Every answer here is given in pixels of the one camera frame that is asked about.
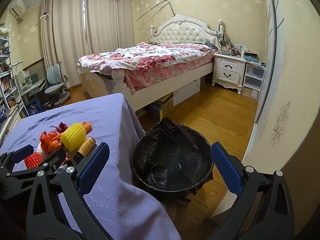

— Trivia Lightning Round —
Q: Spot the patterned sliding wardrobe door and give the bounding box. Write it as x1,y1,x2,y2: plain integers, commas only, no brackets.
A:
241,0,320,178

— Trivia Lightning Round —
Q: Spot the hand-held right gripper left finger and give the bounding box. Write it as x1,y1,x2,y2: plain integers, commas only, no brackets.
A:
26,142,113,240

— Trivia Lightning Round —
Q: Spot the clear plastic drawer unit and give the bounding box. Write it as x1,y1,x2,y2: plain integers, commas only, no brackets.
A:
241,64,265,100

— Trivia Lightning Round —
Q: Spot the white bed with tufted headboard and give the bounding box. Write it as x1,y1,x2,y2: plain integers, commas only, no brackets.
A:
79,14,220,112

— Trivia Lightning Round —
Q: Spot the orange foam fruit net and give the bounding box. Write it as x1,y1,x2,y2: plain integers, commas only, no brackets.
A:
24,152,44,170

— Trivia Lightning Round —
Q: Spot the white bookshelf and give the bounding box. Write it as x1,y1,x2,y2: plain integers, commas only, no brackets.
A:
0,22,27,135

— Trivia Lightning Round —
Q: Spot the dark red cloth pouch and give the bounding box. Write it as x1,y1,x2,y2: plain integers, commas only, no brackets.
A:
49,122,68,133

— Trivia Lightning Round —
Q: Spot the blue stool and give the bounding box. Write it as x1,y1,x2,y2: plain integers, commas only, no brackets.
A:
27,100,44,117

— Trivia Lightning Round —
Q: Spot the black lined trash bin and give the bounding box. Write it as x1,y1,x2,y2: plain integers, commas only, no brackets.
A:
131,117,215,197

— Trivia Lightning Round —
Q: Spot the light blue desk chair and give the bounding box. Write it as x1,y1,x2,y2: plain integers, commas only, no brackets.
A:
44,64,71,107

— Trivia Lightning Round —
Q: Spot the white nightstand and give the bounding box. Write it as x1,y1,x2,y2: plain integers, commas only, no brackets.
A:
212,52,248,95

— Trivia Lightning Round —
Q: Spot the brown cardboard box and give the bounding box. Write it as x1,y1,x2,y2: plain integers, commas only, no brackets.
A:
146,92,174,122

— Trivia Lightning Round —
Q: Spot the white floral quilt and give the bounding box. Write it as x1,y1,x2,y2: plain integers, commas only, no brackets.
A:
78,42,215,72

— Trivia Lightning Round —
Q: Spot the white desk lamp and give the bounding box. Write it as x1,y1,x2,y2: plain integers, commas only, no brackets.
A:
12,60,25,80

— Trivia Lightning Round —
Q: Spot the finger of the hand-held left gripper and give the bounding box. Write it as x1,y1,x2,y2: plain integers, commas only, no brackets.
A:
4,148,66,180
0,144,35,174

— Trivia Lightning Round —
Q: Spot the stack of blue books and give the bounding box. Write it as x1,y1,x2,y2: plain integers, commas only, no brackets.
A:
244,51,266,68

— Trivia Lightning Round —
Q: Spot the grey study desk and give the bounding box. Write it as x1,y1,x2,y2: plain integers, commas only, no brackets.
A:
14,70,47,105

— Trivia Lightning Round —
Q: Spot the orange striped wrapper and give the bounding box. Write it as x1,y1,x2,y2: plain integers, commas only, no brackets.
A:
47,134,67,154

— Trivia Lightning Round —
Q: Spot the pile of nightstand items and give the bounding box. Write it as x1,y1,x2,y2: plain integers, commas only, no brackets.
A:
216,20,250,57

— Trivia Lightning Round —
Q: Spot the thin metal wall rod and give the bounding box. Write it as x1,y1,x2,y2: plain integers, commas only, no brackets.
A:
135,0,175,23

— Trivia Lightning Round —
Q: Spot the orange plastic bag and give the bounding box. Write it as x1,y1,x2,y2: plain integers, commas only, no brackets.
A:
39,131,58,152

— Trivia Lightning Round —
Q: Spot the yellow foam fruit net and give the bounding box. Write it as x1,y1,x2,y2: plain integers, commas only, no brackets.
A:
61,123,87,153

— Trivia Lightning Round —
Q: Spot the beige curtain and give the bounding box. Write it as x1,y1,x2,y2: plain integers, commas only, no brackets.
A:
84,0,139,55
41,0,88,90

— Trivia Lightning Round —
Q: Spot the pink floral bed sheet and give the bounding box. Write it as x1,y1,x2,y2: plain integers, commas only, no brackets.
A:
124,52,215,92

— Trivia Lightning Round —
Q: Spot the yellow label cylinder can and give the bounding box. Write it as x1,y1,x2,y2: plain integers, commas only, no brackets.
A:
76,136,96,157

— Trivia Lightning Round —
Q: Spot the purple dotted tablecloth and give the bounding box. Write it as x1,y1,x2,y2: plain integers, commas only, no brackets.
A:
0,93,182,240

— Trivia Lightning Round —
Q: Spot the white air conditioner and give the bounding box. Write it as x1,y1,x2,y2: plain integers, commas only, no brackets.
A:
8,0,26,20

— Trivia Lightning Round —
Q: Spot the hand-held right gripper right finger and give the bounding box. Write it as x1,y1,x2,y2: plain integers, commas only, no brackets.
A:
207,141,295,240

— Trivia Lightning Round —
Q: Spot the white cardboard box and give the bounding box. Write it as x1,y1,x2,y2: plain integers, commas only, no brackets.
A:
172,78,202,107

